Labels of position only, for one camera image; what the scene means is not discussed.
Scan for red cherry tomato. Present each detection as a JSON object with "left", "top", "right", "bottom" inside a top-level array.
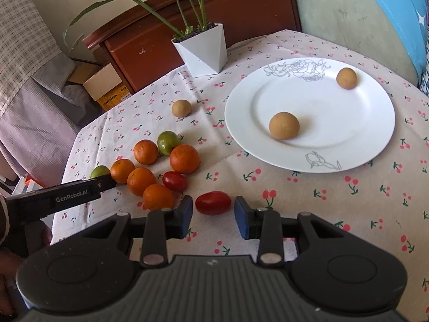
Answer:
[
  {"left": 162, "top": 171, "right": 187, "bottom": 193},
  {"left": 195, "top": 191, "right": 232, "bottom": 216}
]

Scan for cherry print tablecloth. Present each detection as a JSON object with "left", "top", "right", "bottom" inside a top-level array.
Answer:
[{"left": 60, "top": 28, "right": 429, "bottom": 311}]

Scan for potted plant in white pot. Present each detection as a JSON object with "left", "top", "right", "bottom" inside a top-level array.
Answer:
[{"left": 64, "top": 0, "right": 228, "bottom": 77}]

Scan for white plate with line drawing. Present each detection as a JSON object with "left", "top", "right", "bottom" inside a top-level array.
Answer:
[{"left": 224, "top": 58, "right": 396, "bottom": 174}]

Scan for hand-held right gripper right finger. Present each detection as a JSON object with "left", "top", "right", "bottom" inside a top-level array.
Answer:
[{"left": 234, "top": 195, "right": 342, "bottom": 266}]

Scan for person's left hand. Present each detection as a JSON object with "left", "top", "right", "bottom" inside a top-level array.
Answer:
[{"left": 0, "top": 246, "right": 25, "bottom": 317}]

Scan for beige checked cloth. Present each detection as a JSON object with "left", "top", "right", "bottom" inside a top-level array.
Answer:
[{"left": 0, "top": 0, "right": 65, "bottom": 116}]

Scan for green round fruit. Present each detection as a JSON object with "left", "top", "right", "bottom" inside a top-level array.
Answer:
[
  {"left": 157, "top": 131, "right": 182, "bottom": 156},
  {"left": 90, "top": 165, "right": 111, "bottom": 179}
]

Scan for brown round fruit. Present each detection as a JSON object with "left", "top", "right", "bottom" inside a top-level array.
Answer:
[
  {"left": 269, "top": 112, "right": 300, "bottom": 140},
  {"left": 172, "top": 100, "right": 193, "bottom": 118},
  {"left": 336, "top": 67, "right": 358, "bottom": 90}
]

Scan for large orange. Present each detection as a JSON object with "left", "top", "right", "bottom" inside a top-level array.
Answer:
[{"left": 169, "top": 144, "right": 201, "bottom": 175}]

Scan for green sofa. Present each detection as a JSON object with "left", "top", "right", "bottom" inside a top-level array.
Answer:
[{"left": 291, "top": 0, "right": 419, "bottom": 88}]

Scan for clear plastic storage box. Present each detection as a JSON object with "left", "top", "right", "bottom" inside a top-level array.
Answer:
[{"left": 0, "top": 173, "right": 45, "bottom": 198}]

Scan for lilac checked cloth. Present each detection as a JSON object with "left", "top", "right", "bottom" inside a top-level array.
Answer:
[{"left": 0, "top": 51, "right": 105, "bottom": 183}]

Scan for brown wooden cabinet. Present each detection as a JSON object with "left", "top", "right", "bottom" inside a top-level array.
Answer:
[{"left": 83, "top": 0, "right": 302, "bottom": 94}]

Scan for cardboard box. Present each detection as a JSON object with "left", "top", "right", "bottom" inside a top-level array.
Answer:
[{"left": 68, "top": 62, "right": 133, "bottom": 112}]

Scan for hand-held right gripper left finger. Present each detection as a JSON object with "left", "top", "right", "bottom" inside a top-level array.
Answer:
[{"left": 90, "top": 195, "right": 194, "bottom": 267}]

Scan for small orange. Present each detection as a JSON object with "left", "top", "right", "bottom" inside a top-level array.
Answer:
[
  {"left": 110, "top": 159, "right": 136, "bottom": 184},
  {"left": 127, "top": 167, "right": 157, "bottom": 197},
  {"left": 143, "top": 184, "right": 175, "bottom": 211},
  {"left": 133, "top": 140, "right": 159, "bottom": 166}
]

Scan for blue patterned pillow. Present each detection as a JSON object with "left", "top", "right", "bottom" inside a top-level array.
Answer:
[{"left": 335, "top": 0, "right": 429, "bottom": 89}]

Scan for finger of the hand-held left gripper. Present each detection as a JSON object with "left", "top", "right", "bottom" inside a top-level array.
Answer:
[{"left": 96, "top": 176, "right": 117, "bottom": 194}]

